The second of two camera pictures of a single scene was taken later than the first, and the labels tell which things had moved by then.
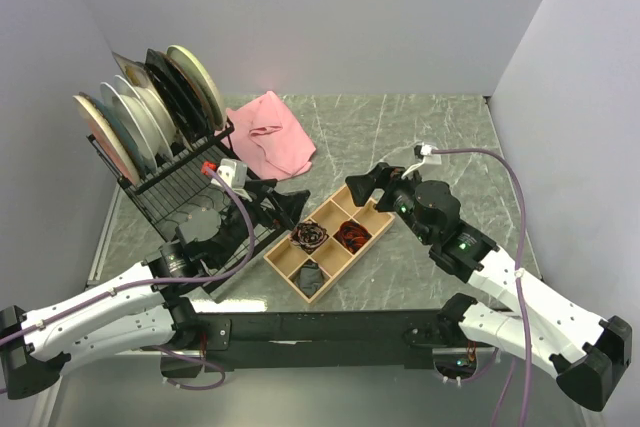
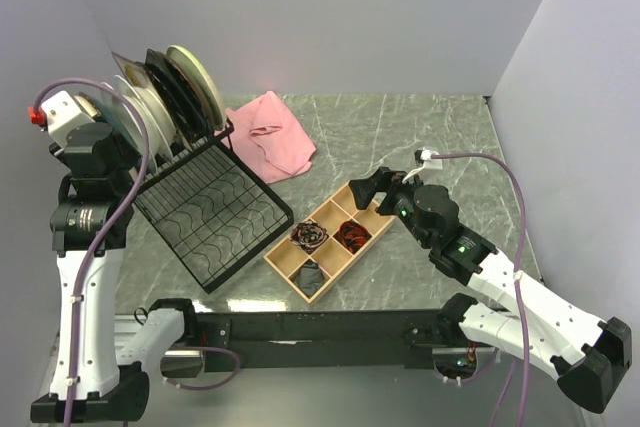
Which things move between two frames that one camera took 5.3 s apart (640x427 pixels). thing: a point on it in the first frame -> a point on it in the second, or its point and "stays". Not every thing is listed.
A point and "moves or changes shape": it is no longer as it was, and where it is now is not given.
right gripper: (389, 178) stays
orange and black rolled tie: (352, 235) stays
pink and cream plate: (109, 140) moves or changes shape
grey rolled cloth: (311, 277) stays
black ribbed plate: (176, 93) stays
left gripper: (287, 208) -> (128, 154)
